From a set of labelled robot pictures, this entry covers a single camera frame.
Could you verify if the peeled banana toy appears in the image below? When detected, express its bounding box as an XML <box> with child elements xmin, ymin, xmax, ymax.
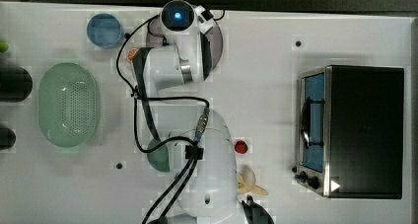
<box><xmin>237</xmin><ymin>166</ymin><xmax>268</xmax><ymax>195</ymax></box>

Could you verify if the blue cup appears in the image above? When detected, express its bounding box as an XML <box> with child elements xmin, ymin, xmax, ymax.
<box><xmin>86</xmin><ymin>13</ymin><xmax>124</xmax><ymax>49</ymax></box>

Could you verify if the toaster oven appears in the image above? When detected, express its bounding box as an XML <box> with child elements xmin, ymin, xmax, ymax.
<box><xmin>292</xmin><ymin>65</ymin><xmax>404</xmax><ymax>199</ymax></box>

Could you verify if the red strawberry toy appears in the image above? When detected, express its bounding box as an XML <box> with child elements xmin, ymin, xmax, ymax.
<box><xmin>234</xmin><ymin>140</ymin><xmax>248</xmax><ymax>154</ymax></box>

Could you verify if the green small object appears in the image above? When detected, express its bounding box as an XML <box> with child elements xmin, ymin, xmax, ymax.
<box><xmin>0</xmin><ymin>41</ymin><xmax>9</xmax><ymax>52</ymax></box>

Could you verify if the green mug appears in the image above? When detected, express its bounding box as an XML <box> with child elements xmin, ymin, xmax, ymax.
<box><xmin>147</xmin><ymin>145</ymin><xmax>170</xmax><ymax>173</ymax></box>

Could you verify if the green perforated colander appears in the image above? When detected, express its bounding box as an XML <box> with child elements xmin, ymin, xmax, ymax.
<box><xmin>38</xmin><ymin>62</ymin><xmax>98</xmax><ymax>148</ymax></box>

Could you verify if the black cylinder lower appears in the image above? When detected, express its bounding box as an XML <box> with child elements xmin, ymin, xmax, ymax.
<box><xmin>0</xmin><ymin>128</ymin><xmax>16</xmax><ymax>150</ymax></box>

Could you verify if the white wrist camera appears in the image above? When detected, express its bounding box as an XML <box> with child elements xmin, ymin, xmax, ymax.
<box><xmin>195</xmin><ymin>6</ymin><xmax>215</xmax><ymax>34</ymax></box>

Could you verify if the orange slice toy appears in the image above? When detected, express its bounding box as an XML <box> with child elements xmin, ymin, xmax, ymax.
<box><xmin>126</xmin><ymin>47</ymin><xmax>139</xmax><ymax>62</ymax></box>

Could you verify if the black cylinder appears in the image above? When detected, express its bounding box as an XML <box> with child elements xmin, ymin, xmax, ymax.
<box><xmin>0</xmin><ymin>66</ymin><xmax>33</xmax><ymax>103</ymax></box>
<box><xmin>0</xmin><ymin>128</ymin><xmax>16</xmax><ymax>150</ymax></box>

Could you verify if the black gripper at bottom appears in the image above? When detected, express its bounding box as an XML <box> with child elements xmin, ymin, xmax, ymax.
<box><xmin>241</xmin><ymin>195</ymin><xmax>274</xmax><ymax>224</ymax></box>

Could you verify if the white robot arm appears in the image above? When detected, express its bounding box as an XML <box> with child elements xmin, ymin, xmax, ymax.
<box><xmin>129</xmin><ymin>0</ymin><xmax>248</xmax><ymax>224</ymax></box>

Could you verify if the grey round plate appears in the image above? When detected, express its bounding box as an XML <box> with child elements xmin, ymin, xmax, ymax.
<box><xmin>146</xmin><ymin>20</ymin><xmax>224</xmax><ymax>71</ymax></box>

